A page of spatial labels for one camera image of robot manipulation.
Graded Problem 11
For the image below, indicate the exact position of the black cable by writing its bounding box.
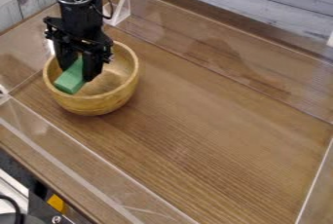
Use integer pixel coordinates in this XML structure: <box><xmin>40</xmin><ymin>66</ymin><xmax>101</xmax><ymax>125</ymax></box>
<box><xmin>0</xmin><ymin>195</ymin><xmax>24</xmax><ymax>224</ymax></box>

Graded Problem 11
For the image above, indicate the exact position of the black device with yellow label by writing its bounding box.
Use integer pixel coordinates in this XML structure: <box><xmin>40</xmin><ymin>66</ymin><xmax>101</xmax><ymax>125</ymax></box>
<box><xmin>26</xmin><ymin>185</ymin><xmax>93</xmax><ymax>224</ymax></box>

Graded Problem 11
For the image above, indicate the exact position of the green rectangular block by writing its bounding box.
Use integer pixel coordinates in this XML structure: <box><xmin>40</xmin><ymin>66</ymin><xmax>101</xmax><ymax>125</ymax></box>
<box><xmin>53</xmin><ymin>57</ymin><xmax>84</xmax><ymax>94</ymax></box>

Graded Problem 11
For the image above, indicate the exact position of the clear acrylic corner bracket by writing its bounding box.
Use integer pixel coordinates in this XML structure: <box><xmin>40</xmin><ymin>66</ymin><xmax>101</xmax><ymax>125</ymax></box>
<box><xmin>104</xmin><ymin>0</ymin><xmax>131</xmax><ymax>26</ymax></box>
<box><xmin>0</xmin><ymin>84</ymin><xmax>9</xmax><ymax>105</ymax></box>

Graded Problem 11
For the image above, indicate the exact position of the brown wooden bowl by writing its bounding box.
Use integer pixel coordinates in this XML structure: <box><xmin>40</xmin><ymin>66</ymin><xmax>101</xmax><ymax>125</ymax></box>
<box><xmin>42</xmin><ymin>41</ymin><xmax>139</xmax><ymax>116</ymax></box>

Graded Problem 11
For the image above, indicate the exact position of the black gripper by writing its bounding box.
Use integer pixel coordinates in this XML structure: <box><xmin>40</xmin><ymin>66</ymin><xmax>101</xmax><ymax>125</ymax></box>
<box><xmin>42</xmin><ymin>0</ymin><xmax>113</xmax><ymax>82</ymax></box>

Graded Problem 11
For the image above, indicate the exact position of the clear acrylic left corner bracket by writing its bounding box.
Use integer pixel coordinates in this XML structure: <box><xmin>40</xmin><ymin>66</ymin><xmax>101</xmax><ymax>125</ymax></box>
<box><xmin>0</xmin><ymin>84</ymin><xmax>9</xmax><ymax>105</ymax></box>

